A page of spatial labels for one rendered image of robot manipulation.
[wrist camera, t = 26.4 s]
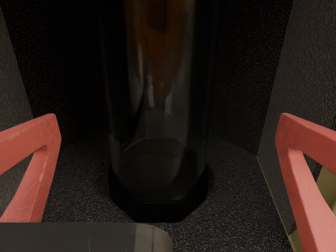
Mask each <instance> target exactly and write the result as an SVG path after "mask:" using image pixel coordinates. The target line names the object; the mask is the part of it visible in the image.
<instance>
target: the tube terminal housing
mask: <svg viewBox="0 0 336 252"><path fill-rule="evenodd" d="M256 158H257V156H256ZM257 160H258V158H257ZM258 163H259V160H258ZM259 165H260V163H259ZM260 168H261V165H260ZM261 170H262V168H261ZM262 173H263V170H262ZM263 176H264V178H265V175H264V173H263ZM265 181H266V183H267V180H266V178H265ZM316 185H317V187H318V189H319V191H320V193H321V195H322V197H323V198H324V200H325V202H326V203H327V205H328V206H329V208H330V209H331V211H332V212H333V214H334V215H335V217H336V175H335V174H334V173H332V172H331V171H329V170H328V169H327V168H325V167H324V166H322V168H321V171H320V173H319V176H318V178H317V181H316ZM267 186H268V188H269V185H268V183H267ZM269 191H270V188H269ZM270 193H271V191H270ZM271 196H272V193H271ZM272 199H273V201H274V198H273V196H272ZM274 204H275V206H276V203H275V201H274ZM276 209H277V211H278V208H277V206H276ZM278 214H279V216H280V213H279V211H278ZM280 219H281V222H282V224H283V221H282V218H281V216H280ZM283 227H284V229H285V226H284V224H283ZM285 232H286V234H287V231H286V229H285ZM287 237H288V239H289V242H290V245H291V247H292V250H293V252H304V250H303V246H302V243H301V239H300V235H299V232H298V228H296V230H295V231H294V232H293V233H292V234H290V235H289V236H288V234H287Z"/></svg>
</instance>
